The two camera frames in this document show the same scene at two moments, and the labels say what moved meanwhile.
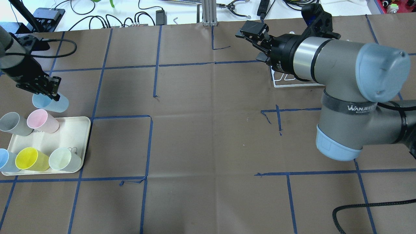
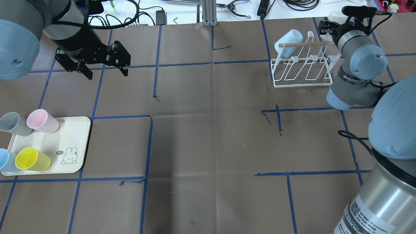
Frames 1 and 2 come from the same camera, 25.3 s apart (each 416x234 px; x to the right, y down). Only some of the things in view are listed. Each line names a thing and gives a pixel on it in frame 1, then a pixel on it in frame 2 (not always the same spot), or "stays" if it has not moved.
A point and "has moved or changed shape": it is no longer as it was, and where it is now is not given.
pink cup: [39, 120] stays
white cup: [62, 159] -> [337, 16]
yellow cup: [30, 159] stays
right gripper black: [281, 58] -> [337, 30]
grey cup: [11, 122] stays
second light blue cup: [7, 162] stays
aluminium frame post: [209, 13] stays
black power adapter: [161, 18] stays
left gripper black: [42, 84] -> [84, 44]
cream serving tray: [73, 133] stays
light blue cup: [42, 101] has moved or changed shape
